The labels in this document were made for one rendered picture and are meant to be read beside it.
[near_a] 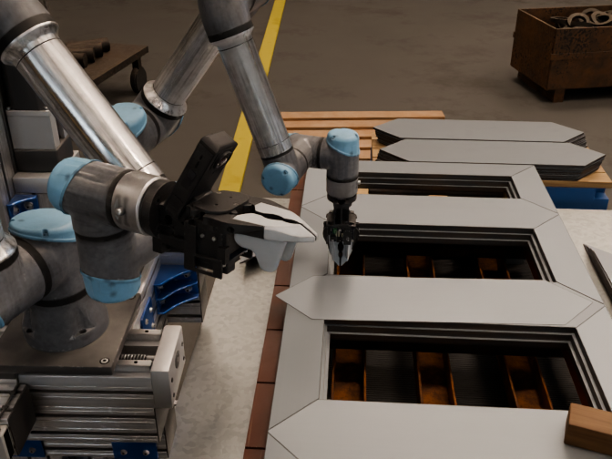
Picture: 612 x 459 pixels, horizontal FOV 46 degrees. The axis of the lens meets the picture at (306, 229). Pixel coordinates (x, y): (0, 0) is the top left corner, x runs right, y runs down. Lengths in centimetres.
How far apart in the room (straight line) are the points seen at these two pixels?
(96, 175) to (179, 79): 83
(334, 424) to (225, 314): 68
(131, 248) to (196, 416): 78
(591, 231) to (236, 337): 114
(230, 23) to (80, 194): 66
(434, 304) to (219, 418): 56
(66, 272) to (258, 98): 54
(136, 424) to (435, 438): 56
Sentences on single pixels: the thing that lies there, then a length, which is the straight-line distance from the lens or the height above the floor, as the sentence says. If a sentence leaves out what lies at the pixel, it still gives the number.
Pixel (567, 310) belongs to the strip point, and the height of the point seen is 87.
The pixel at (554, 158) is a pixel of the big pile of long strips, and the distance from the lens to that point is 259.
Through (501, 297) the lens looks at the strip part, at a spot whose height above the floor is 87.
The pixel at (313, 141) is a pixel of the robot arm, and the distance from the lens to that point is 166.
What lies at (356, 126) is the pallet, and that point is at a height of 11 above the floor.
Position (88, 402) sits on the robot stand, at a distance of 142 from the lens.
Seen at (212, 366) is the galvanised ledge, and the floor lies 68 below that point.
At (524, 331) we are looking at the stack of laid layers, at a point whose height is 85.
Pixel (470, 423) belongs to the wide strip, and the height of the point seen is 87.
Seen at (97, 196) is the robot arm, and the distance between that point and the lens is 90.
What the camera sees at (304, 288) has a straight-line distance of 173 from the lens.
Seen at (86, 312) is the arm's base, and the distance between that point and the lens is 133.
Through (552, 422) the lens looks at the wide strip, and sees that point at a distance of 147.
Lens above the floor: 185
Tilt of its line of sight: 30 degrees down
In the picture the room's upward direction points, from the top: straight up
